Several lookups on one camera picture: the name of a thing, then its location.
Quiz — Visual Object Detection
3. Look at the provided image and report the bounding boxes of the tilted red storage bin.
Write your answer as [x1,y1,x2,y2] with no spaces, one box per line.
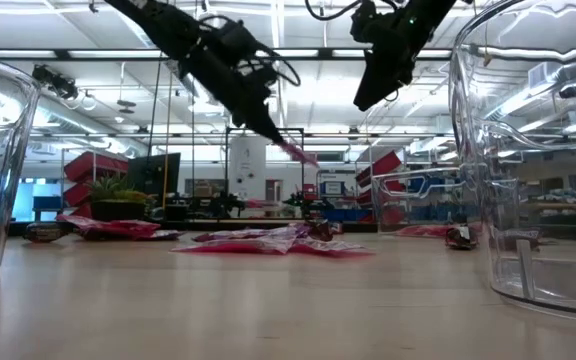
[355,149,403,206]

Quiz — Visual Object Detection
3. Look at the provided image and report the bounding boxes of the small potted green plant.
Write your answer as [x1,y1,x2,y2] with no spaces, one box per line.
[89,173,150,222]

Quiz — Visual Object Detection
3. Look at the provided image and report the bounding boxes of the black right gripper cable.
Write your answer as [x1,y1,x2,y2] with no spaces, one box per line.
[303,0,369,22]

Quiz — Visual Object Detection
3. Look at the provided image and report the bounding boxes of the clear plastic bin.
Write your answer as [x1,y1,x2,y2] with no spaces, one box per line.
[371,167,482,236]
[448,0,576,317]
[0,53,43,275]

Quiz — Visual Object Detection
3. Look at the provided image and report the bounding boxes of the purple Skittles pack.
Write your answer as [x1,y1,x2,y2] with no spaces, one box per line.
[137,228,187,242]
[287,237,375,258]
[191,225,309,244]
[171,234,297,256]

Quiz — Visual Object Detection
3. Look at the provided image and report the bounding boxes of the large red storage bin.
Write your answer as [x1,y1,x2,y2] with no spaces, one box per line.
[64,151,130,182]

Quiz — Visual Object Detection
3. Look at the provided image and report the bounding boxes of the large black screen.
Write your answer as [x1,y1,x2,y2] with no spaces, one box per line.
[126,152,182,197]

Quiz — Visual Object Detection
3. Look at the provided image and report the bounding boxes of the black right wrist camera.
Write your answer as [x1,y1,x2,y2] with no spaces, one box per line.
[350,2,394,44]

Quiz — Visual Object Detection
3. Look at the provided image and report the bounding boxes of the white pillar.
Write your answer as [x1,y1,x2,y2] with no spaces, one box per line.
[228,135,268,201]

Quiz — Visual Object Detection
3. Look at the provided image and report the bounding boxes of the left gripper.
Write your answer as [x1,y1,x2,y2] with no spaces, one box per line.
[185,48,286,144]

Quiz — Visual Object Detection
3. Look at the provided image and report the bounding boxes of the black ceiling device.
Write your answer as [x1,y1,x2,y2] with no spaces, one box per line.
[31,63,80,101]

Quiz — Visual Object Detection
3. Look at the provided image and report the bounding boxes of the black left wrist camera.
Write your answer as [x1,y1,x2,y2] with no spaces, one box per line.
[215,18,262,59]

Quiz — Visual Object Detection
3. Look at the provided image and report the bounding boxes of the red candy pack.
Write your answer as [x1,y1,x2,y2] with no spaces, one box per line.
[395,224,457,239]
[56,213,119,232]
[82,219,162,240]

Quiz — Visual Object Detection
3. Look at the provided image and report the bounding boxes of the small red storage bin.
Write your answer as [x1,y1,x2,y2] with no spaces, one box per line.
[64,182,94,220]

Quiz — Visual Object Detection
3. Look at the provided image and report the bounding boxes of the blue storage bins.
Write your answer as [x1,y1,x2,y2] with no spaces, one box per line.
[320,207,374,223]

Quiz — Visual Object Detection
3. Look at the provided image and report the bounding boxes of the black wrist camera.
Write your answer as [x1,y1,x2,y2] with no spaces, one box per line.
[350,2,394,44]
[215,18,262,59]

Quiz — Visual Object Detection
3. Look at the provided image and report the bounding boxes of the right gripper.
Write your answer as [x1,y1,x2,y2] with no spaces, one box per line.
[352,18,420,112]

